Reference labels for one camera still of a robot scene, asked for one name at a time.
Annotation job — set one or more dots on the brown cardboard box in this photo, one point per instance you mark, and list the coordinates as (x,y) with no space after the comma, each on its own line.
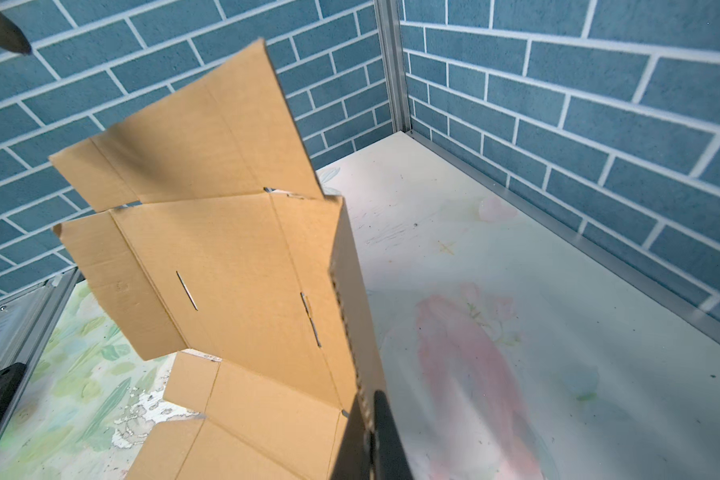
(212,240)

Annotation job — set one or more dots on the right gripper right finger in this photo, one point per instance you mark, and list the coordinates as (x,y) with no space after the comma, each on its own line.
(387,459)

